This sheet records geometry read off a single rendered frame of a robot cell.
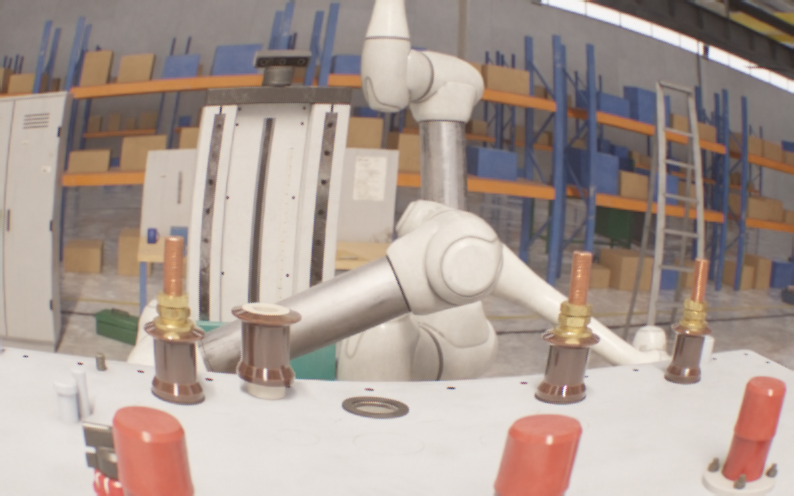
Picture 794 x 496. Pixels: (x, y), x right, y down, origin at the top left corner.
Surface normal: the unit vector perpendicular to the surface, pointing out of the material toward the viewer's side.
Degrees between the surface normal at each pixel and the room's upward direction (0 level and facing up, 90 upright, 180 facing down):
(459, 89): 87
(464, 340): 76
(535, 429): 4
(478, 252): 91
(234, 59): 90
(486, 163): 90
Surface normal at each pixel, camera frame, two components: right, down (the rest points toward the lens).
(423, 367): 0.70, 0.13
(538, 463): -0.25, 0.11
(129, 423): 0.05, -0.98
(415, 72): 0.53, 0.13
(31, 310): 0.27, 0.18
